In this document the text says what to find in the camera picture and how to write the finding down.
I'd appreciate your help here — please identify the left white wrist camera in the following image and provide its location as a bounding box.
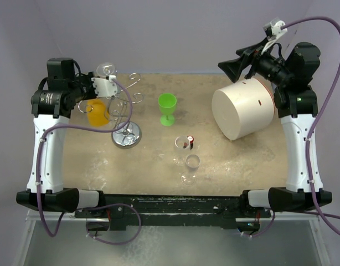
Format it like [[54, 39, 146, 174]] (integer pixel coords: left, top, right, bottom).
[[91, 75, 120, 98]]

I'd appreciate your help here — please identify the silver wire glass rack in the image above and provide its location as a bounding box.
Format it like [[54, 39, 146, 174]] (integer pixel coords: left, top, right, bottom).
[[78, 89, 142, 149]]

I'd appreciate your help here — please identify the base left purple cable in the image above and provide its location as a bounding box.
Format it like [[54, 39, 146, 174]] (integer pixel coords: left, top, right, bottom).
[[85, 203, 142, 245]]

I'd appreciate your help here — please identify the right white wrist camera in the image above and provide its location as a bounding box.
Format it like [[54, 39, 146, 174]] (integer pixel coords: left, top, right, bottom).
[[261, 18, 287, 54]]

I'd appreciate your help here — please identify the clear glass with red item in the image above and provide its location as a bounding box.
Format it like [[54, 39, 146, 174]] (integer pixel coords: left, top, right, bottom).
[[173, 136, 190, 166]]

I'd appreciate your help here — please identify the green plastic wine glass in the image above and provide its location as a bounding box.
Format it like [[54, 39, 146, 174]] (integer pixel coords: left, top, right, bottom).
[[158, 93, 177, 126]]

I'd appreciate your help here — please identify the white cylindrical container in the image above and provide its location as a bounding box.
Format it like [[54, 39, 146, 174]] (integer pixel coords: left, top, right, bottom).
[[212, 78, 275, 141]]

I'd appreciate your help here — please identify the orange plastic wine glass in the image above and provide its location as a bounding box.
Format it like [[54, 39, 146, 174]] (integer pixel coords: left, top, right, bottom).
[[86, 99, 109, 127]]

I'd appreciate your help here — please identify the clear wine glass front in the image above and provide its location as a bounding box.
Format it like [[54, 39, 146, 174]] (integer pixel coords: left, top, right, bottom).
[[181, 154, 200, 186]]

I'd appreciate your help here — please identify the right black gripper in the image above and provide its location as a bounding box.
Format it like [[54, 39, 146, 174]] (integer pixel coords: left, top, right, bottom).
[[219, 35, 292, 86]]

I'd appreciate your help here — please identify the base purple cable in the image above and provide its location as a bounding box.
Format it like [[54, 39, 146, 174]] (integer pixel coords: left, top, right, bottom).
[[85, 203, 142, 245], [240, 210, 275, 239]]

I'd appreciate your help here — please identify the small red capped bottle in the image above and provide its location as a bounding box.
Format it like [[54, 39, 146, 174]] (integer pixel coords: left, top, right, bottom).
[[187, 135, 194, 149]]

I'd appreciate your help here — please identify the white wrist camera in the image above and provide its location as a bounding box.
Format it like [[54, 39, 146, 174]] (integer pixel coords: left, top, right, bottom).
[[261, 18, 287, 54], [91, 75, 120, 98]]

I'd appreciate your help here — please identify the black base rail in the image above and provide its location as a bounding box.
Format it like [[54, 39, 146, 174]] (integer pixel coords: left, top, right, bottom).
[[75, 194, 271, 231]]

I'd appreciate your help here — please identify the base right purple cable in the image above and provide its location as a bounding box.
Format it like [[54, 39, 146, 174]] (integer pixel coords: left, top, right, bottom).
[[240, 210, 275, 239]]

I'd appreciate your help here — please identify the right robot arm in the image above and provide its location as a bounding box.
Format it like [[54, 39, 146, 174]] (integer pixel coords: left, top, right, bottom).
[[218, 39, 332, 217]]

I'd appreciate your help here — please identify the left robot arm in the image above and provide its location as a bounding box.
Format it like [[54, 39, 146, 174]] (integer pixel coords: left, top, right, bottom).
[[16, 58, 107, 217]]

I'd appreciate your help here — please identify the clear wine glass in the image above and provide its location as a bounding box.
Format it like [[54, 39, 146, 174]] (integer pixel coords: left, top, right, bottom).
[[181, 154, 200, 186], [96, 62, 117, 76]]

